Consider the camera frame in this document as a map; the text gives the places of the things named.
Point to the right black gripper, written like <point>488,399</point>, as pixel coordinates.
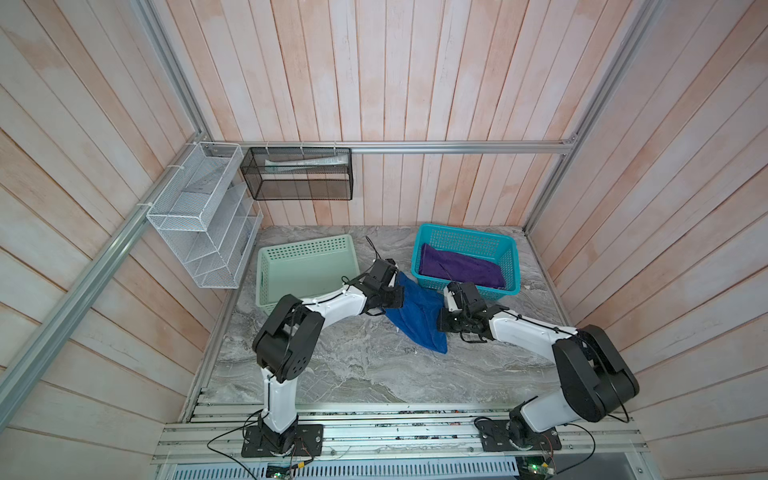
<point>442,324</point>

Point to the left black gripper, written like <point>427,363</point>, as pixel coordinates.
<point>397,301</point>

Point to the purple towel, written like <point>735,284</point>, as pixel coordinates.
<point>461,268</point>

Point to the blue towel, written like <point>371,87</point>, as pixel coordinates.
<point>418,316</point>

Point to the teal plastic basket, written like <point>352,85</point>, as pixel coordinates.
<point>496,248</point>

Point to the light green plastic basket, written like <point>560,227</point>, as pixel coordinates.
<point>305,269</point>

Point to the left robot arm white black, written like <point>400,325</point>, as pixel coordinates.
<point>287,340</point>

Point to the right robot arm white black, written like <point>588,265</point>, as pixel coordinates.
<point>594,379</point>

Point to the green circuit board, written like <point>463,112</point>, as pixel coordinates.
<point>531,469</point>

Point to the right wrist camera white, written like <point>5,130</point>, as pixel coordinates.
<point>450,302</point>

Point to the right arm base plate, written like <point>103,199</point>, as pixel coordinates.
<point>514,435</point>

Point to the black mesh wall basket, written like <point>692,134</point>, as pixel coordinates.
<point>298,173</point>

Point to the white vented cable duct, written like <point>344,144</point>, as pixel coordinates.
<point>424,468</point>

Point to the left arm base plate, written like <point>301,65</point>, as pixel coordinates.
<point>299,440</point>

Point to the aluminium frame bar back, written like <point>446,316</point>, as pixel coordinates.
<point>418,147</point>

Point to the aluminium frame bar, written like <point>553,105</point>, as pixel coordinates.
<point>41,349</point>
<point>418,147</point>

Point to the white wire mesh shelf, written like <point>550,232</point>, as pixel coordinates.
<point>205,215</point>

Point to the aluminium mounting rail front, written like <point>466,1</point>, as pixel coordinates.
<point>378,431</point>

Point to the aluminium frame post right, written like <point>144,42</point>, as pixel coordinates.
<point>642,21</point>

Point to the aluminium frame bar left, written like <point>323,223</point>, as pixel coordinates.
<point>41,349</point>

